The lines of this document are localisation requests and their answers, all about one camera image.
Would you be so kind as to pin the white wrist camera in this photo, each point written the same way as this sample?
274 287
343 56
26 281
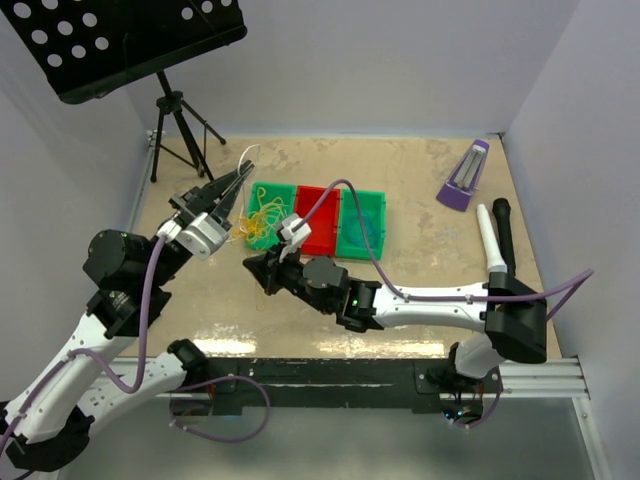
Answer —
202 236
293 231

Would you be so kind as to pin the purple metronome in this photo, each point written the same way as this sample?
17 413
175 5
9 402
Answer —
458 189

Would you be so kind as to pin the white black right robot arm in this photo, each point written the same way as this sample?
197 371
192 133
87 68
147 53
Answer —
507 319

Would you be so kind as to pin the red plastic bin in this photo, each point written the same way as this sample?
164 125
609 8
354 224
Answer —
323 224

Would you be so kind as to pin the left green plastic bin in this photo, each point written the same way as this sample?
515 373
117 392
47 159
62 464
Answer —
269 204

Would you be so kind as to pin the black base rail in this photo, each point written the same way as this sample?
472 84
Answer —
408 384

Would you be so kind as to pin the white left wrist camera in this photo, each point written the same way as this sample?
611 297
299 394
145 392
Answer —
202 236

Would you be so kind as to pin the black microphone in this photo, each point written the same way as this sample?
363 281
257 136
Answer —
501 210

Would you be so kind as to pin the green plastic bin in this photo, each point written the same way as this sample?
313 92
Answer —
269 204
350 243

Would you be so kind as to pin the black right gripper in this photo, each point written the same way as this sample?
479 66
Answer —
269 271

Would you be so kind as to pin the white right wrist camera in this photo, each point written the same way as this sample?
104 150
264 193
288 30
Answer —
293 231

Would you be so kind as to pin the right green plastic bin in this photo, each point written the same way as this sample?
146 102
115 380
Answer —
350 243

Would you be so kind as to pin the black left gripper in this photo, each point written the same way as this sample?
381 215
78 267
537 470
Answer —
203 197

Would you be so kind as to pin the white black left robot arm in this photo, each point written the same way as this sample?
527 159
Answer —
103 370

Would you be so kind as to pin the black music stand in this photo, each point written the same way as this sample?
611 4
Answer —
88 49

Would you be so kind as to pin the white microphone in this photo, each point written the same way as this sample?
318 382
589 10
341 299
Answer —
494 259

